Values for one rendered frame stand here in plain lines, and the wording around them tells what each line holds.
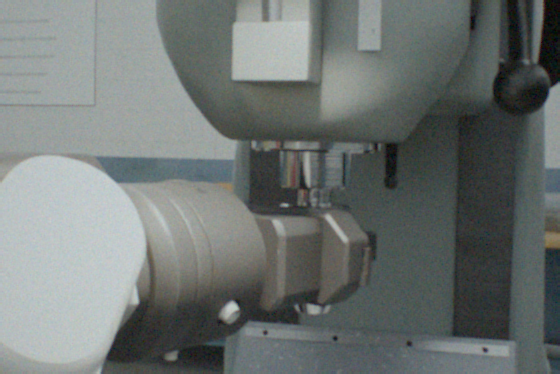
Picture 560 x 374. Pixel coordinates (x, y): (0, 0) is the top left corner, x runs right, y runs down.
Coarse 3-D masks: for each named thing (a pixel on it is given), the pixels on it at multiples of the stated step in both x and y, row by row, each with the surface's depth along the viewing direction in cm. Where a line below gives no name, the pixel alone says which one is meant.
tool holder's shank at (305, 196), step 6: (300, 192) 51; (306, 192) 51; (312, 192) 51; (318, 192) 51; (324, 192) 51; (330, 192) 51; (300, 198) 51; (306, 198) 51; (312, 198) 51; (318, 198) 51; (324, 198) 51; (330, 198) 51; (318, 204) 51; (324, 204) 51
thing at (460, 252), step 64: (448, 128) 86; (512, 128) 84; (256, 192) 91; (384, 192) 88; (448, 192) 86; (512, 192) 84; (384, 256) 88; (448, 256) 86; (512, 256) 85; (256, 320) 92; (320, 320) 90; (384, 320) 89; (448, 320) 87; (512, 320) 85
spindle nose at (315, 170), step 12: (288, 156) 50; (300, 156) 50; (312, 156) 49; (324, 156) 49; (336, 156) 50; (348, 156) 51; (288, 168) 50; (300, 168) 50; (312, 168) 49; (324, 168) 49; (336, 168) 50; (348, 168) 51; (288, 180) 50; (300, 180) 50; (312, 180) 49; (324, 180) 49; (336, 180) 50; (348, 180) 51
